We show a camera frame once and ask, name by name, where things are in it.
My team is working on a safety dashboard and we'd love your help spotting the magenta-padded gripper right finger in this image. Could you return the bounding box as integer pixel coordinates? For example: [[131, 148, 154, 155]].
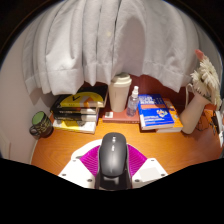
[[126, 144, 169, 189]]

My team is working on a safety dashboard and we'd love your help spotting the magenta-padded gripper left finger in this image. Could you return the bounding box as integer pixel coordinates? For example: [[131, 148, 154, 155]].
[[57, 146, 101, 190]]

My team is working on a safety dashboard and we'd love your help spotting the black computer mouse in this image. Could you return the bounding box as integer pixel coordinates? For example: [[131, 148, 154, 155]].
[[98, 132, 130, 181]]

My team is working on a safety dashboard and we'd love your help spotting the white and grey mouse pad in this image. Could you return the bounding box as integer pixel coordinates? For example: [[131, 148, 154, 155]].
[[70, 139, 103, 161]]

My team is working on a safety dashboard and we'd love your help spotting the yellow and white book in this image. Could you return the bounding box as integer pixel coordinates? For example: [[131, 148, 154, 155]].
[[52, 118, 98, 135]]

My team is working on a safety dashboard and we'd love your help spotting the dark book with white pages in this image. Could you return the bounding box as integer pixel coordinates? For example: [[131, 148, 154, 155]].
[[52, 111, 100, 123], [49, 103, 100, 116]]

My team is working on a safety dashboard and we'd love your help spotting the dark mug with green inside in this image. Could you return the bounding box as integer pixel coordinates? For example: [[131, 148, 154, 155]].
[[29, 110, 55, 139]]

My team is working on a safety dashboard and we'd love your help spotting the orange book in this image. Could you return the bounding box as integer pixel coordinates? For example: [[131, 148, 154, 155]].
[[155, 97, 184, 134]]

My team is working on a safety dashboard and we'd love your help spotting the blue book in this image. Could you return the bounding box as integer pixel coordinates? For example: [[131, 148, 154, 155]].
[[137, 93, 176, 131]]

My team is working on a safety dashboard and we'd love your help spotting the red-brown book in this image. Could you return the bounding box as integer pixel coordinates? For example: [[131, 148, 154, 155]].
[[101, 106, 141, 125]]

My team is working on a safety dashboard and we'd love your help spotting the clear spray bottle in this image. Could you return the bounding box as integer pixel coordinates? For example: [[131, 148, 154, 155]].
[[126, 85, 140, 117]]

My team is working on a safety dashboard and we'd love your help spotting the cream ceramic vase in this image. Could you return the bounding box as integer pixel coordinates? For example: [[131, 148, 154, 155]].
[[179, 83, 212, 135]]

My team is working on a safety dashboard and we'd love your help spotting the black and yellow book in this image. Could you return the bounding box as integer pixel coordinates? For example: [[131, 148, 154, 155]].
[[58, 84, 109, 109]]

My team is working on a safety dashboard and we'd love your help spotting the cream lidded tumbler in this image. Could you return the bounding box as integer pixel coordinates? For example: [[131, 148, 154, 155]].
[[108, 72, 133, 113]]

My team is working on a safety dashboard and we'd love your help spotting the white curtain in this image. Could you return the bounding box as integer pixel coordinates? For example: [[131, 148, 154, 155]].
[[21, 0, 214, 96]]

